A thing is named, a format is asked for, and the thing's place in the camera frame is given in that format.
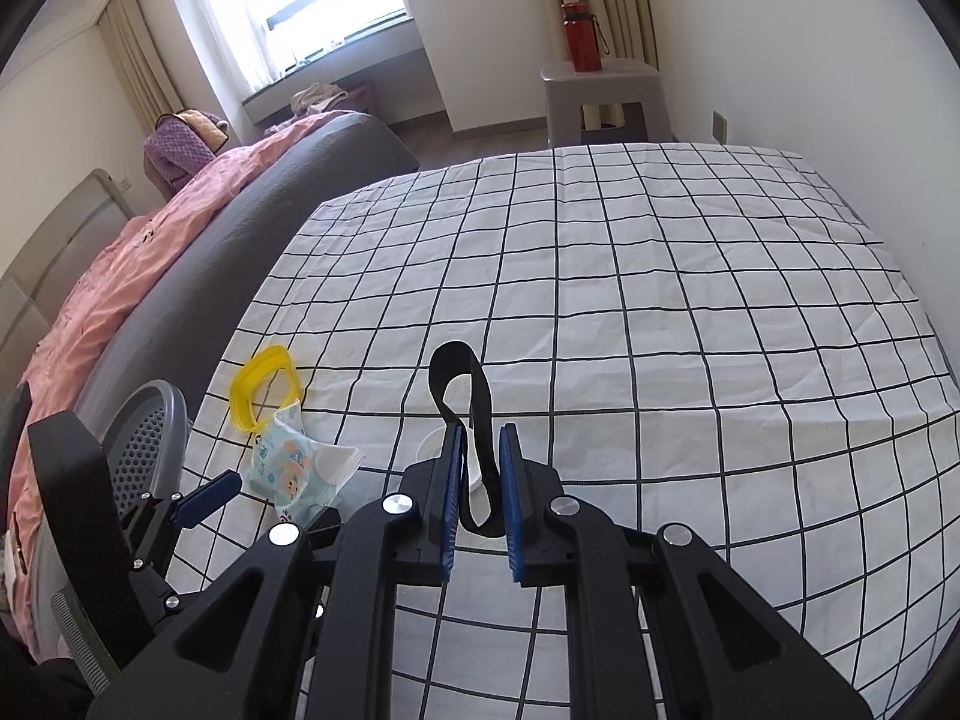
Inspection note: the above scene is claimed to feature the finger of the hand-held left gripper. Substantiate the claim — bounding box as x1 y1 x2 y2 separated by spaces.
169 471 242 528
26 411 155 661

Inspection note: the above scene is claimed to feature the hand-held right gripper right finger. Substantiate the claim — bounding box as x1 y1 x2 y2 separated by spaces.
499 424 875 720

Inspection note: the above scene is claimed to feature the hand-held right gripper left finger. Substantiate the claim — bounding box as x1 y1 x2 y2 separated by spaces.
86 424 466 720

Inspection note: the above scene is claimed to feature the grey perforated plastic basket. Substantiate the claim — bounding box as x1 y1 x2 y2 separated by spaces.
15 381 190 661

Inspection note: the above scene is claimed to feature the black strap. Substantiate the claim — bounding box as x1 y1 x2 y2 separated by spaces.
429 341 502 537

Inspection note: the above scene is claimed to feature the white round lid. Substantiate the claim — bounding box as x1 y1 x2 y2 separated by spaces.
415 426 490 496

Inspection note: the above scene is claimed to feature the dark grey pillow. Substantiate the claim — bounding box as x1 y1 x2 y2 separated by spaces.
0 382 35 481

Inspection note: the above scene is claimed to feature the blue printed tissue packet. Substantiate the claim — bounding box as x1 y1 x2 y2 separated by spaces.
251 401 366 522

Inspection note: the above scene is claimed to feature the pink blanket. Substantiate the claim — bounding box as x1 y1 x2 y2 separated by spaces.
0 116 361 616

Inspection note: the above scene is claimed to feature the grey headboard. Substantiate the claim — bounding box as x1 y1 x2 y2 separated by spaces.
0 169 132 361

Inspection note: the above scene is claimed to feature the white black grid tablecloth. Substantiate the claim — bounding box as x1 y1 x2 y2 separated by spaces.
161 141 960 720

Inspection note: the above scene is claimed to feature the grey bed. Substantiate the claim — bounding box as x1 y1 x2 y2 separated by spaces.
0 111 421 661

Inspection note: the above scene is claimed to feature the beige cloth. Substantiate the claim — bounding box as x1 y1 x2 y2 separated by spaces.
291 81 347 115

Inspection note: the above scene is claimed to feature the grey plastic stool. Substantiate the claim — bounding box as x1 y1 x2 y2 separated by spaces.
541 58 674 147

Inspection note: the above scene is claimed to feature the grey window sill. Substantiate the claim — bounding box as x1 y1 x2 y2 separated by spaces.
244 45 428 128

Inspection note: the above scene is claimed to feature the red water bottle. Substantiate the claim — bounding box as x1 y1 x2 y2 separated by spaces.
561 1 610 72

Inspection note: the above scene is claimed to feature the yellow plastic ring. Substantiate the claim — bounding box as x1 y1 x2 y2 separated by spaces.
229 343 305 432

